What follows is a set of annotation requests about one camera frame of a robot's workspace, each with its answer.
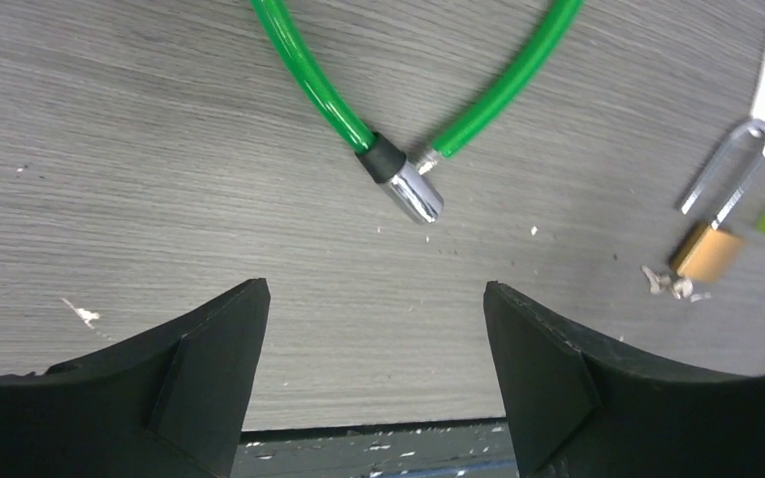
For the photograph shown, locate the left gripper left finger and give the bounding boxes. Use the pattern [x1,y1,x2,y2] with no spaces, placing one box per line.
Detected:
[0,279,270,477]

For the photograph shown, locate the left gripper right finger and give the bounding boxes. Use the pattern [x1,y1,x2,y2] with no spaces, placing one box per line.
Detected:
[483,282,765,477]

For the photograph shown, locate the brass padlock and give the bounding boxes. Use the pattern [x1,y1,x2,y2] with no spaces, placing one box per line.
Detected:
[668,119,765,283]

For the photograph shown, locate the green cable bike lock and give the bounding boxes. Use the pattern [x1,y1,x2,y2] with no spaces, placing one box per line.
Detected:
[251,0,584,224]

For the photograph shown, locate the silver padlock key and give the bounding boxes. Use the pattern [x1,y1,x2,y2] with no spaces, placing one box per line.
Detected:
[639,265,712,303]

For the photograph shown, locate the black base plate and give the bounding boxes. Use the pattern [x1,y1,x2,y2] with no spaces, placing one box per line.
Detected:
[231,418,518,477]

